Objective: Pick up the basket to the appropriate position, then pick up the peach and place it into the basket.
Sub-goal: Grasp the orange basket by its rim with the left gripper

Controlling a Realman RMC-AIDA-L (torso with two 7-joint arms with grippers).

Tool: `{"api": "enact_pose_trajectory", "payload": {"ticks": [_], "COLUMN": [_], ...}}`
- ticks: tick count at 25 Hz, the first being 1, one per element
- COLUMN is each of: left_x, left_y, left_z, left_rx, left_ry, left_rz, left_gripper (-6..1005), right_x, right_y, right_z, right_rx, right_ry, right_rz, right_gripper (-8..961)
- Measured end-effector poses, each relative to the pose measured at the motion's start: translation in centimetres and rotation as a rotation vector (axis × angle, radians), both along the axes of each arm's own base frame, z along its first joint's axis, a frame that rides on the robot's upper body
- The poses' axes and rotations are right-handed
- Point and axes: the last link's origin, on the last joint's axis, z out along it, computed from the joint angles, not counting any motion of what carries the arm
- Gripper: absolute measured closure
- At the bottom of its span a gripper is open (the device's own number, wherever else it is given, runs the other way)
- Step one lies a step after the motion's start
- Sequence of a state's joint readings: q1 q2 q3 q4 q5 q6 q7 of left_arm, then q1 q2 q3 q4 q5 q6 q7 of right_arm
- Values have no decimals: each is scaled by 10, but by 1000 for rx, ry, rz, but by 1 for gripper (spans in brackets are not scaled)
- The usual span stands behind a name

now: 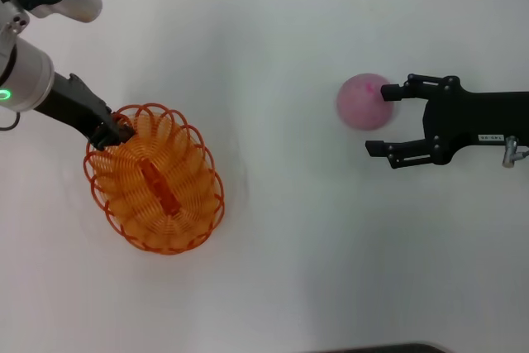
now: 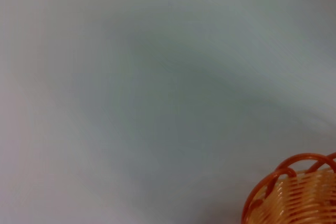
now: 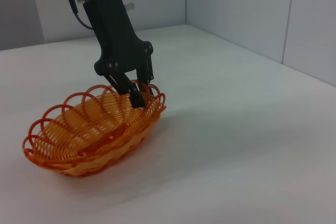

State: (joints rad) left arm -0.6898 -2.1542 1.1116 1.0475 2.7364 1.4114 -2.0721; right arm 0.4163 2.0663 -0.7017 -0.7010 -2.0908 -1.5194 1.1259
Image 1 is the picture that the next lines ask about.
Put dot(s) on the pink peach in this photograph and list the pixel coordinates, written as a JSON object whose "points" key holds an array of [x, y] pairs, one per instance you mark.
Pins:
{"points": [[363, 105]]}

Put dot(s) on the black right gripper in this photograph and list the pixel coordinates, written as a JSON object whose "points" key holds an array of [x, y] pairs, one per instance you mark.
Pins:
{"points": [[475, 117]]}

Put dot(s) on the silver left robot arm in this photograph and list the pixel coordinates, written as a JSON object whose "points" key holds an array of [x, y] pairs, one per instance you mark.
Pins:
{"points": [[33, 76]]}

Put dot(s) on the orange woven plastic basket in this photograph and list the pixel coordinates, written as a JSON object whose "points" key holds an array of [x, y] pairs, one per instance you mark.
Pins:
{"points": [[161, 187]]}

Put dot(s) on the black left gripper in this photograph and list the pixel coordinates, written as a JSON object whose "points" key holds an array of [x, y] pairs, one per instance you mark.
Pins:
{"points": [[70, 105]]}

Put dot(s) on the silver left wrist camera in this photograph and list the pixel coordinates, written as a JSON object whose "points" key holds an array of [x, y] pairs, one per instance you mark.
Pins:
{"points": [[12, 22]]}

